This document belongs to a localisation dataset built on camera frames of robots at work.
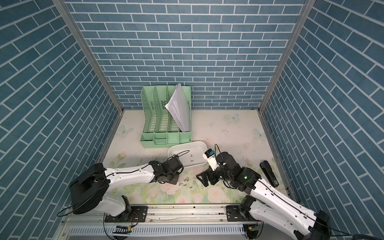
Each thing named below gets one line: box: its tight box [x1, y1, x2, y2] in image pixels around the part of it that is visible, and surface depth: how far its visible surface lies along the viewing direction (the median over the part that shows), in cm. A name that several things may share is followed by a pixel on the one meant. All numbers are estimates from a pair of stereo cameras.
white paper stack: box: [165, 83, 191, 132], surface depth 92 cm
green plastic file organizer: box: [140, 85, 192, 149], surface depth 104 cm
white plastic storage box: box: [167, 141, 208, 167], surface depth 96 cm
